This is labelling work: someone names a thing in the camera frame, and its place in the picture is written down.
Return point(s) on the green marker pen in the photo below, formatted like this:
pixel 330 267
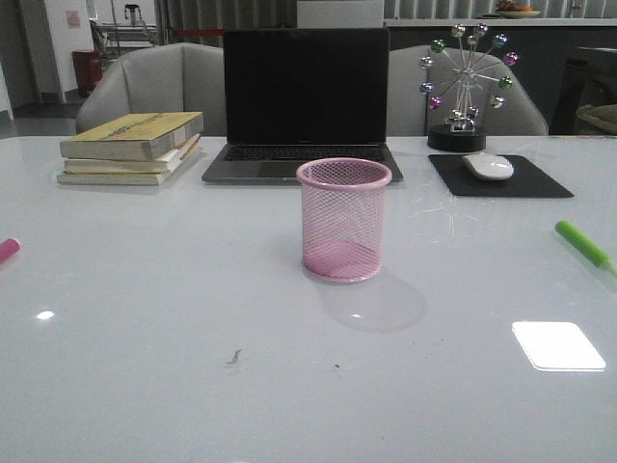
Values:
pixel 587 247

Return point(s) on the pink mesh pen holder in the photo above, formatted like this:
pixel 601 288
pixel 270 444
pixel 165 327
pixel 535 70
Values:
pixel 343 202

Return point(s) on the grey laptop black screen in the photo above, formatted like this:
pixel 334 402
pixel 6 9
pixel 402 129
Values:
pixel 297 95

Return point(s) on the middle white book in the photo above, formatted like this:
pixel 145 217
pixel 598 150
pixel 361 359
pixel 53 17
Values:
pixel 169 161

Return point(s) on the ferris wheel kinetic ornament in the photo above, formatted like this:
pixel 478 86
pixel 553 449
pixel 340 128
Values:
pixel 466 72

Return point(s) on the right grey armchair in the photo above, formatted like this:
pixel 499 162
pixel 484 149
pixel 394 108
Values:
pixel 407 114

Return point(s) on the grey armchair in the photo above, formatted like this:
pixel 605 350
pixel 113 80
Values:
pixel 407 114
pixel 170 78

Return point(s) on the white computer mouse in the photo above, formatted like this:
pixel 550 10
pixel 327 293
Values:
pixel 486 166

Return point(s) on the top yellow book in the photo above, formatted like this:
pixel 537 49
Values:
pixel 140 137

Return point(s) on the left grey armchair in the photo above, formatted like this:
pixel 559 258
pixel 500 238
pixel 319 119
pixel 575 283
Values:
pixel 170 78

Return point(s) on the black mouse pad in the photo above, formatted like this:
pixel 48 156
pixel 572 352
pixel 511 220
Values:
pixel 527 181

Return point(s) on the bottom pale book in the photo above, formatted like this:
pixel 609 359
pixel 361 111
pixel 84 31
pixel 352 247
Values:
pixel 64 177

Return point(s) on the red trash bin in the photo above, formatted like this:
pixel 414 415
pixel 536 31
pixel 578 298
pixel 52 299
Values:
pixel 88 70

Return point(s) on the pink marker pen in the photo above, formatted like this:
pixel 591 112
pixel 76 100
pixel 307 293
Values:
pixel 8 248

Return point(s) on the fruit bowl on counter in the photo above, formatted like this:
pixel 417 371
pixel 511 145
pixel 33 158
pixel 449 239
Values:
pixel 515 10

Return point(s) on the dark side cabinet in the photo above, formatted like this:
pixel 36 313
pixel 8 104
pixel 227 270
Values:
pixel 589 78

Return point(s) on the olive beige sofa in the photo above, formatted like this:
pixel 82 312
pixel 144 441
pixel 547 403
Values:
pixel 597 120

